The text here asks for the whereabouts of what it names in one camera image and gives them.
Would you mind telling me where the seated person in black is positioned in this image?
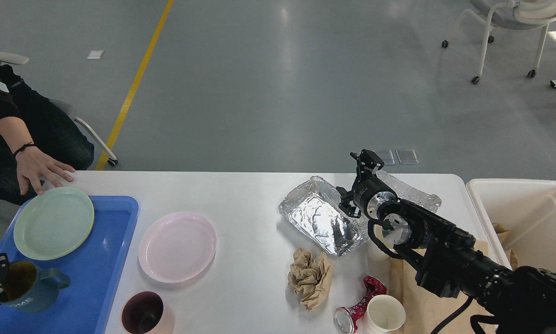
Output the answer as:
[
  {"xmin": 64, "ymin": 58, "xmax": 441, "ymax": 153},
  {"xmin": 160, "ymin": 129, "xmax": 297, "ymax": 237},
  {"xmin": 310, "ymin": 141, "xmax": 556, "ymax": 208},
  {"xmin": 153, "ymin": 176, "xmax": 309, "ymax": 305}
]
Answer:
[{"xmin": 0, "ymin": 64, "xmax": 94, "ymax": 205}]

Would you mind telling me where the brown paper bag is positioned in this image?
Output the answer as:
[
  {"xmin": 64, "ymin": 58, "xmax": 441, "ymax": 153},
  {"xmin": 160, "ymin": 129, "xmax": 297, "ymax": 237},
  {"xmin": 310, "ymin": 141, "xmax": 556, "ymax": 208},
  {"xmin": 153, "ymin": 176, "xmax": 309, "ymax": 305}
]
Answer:
[{"xmin": 388, "ymin": 240, "xmax": 491, "ymax": 334}]

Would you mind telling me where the white chair on left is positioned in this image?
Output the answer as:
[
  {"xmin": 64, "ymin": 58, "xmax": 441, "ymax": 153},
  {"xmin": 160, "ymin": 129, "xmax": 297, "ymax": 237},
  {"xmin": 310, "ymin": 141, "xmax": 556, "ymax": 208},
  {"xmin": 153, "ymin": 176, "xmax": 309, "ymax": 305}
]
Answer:
[{"xmin": 0, "ymin": 51, "xmax": 118, "ymax": 167}]

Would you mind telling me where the white plastic bin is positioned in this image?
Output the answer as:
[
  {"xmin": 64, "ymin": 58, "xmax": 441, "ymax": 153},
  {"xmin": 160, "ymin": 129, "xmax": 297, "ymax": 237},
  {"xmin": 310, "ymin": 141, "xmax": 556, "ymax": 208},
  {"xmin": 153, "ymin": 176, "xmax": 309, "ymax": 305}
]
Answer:
[{"xmin": 466, "ymin": 179, "xmax": 556, "ymax": 272}]

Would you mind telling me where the blue HOME mug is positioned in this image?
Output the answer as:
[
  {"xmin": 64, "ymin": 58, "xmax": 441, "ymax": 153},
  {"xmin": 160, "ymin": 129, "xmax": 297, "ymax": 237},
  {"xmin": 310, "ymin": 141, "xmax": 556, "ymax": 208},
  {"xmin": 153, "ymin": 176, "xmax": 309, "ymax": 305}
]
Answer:
[{"xmin": 0, "ymin": 261, "xmax": 71, "ymax": 314}]

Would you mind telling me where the white paper cup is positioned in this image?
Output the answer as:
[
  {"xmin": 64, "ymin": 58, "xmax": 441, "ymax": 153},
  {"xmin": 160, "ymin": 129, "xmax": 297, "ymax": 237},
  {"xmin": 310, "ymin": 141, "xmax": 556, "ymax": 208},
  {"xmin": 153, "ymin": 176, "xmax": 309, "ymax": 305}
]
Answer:
[{"xmin": 363, "ymin": 295, "xmax": 406, "ymax": 334}]

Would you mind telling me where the pink mug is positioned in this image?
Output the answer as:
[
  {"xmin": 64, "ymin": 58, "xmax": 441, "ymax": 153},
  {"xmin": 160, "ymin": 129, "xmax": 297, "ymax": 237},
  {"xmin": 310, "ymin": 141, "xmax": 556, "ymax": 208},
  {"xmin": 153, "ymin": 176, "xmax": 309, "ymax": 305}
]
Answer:
[{"xmin": 121, "ymin": 290, "xmax": 175, "ymax": 334}]

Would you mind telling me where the green plate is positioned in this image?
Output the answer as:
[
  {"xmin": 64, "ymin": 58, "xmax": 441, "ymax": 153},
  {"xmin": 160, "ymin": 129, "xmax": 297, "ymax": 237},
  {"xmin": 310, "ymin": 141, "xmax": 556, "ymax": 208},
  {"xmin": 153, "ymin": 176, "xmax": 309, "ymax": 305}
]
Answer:
[{"xmin": 13, "ymin": 187, "xmax": 94, "ymax": 261}]

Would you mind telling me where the aluminium foil tray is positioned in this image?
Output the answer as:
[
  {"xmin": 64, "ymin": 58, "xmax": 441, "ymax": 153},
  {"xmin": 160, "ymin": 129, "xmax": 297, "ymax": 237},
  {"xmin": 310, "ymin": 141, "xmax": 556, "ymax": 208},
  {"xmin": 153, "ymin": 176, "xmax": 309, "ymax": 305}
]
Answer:
[{"xmin": 278, "ymin": 170, "xmax": 442, "ymax": 257}]

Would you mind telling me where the crushed red soda can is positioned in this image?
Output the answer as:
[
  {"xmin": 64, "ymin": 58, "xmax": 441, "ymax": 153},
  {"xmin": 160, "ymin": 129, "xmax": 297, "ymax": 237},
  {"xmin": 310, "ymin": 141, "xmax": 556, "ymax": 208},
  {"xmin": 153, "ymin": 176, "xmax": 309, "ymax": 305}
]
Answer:
[{"xmin": 333, "ymin": 276, "xmax": 388, "ymax": 334}]

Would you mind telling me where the crumpled brown paper ball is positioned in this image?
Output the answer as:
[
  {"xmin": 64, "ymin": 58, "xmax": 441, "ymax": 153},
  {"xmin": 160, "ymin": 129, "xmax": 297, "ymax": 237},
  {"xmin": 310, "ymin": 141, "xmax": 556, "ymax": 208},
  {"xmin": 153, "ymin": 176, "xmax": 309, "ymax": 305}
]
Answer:
[{"xmin": 288, "ymin": 248, "xmax": 333, "ymax": 311}]

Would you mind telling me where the blue plastic tray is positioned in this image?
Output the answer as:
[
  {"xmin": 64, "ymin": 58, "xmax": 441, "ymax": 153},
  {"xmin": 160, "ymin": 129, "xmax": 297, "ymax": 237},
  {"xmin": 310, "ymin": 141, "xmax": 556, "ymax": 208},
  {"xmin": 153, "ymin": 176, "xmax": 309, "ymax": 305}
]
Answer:
[{"xmin": 0, "ymin": 195, "xmax": 139, "ymax": 334}]

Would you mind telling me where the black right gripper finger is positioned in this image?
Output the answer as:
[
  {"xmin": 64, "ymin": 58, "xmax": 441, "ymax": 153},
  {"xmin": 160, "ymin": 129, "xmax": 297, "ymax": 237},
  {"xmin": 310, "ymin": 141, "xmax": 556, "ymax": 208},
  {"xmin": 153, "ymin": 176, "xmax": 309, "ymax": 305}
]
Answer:
[
  {"xmin": 336, "ymin": 186, "xmax": 361, "ymax": 218},
  {"xmin": 350, "ymin": 149, "xmax": 384, "ymax": 185}
]

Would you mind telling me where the pink plate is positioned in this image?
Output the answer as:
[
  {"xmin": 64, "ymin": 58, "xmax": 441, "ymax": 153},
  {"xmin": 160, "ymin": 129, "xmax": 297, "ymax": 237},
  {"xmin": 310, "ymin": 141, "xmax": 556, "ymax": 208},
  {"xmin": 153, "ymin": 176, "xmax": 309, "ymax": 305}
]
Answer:
[{"xmin": 138, "ymin": 212, "xmax": 217, "ymax": 284}]

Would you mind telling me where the white office chair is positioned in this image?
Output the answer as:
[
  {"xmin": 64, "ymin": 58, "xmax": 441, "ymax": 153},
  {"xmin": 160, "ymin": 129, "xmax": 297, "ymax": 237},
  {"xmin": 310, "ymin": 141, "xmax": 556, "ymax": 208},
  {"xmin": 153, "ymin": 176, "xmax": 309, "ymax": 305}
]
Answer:
[{"xmin": 441, "ymin": 0, "xmax": 556, "ymax": 84}]

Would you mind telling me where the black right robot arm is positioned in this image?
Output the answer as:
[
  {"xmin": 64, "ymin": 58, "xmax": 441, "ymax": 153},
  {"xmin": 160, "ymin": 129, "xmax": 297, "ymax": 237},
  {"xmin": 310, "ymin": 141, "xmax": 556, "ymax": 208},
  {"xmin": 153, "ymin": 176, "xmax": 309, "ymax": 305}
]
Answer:
[{"xmin": 337, "ymin": 149, "xmax": 556, "ymax": 334}]

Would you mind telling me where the person's hand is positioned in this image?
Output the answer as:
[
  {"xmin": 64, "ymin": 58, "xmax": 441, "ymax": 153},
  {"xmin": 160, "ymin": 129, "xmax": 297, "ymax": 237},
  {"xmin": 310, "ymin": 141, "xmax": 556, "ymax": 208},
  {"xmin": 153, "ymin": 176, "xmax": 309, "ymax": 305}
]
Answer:
[{"xmin": 15, "ymin": 146, "xmax": 76, "ymax": 195}]

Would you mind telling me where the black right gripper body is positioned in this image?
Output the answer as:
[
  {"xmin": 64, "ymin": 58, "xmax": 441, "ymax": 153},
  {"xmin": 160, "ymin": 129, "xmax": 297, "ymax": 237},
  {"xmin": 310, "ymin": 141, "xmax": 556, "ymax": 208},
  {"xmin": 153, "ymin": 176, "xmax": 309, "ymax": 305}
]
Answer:
[{"xmin": 352, "ymin": 178, "xmax": 399, "ymax": 220}]

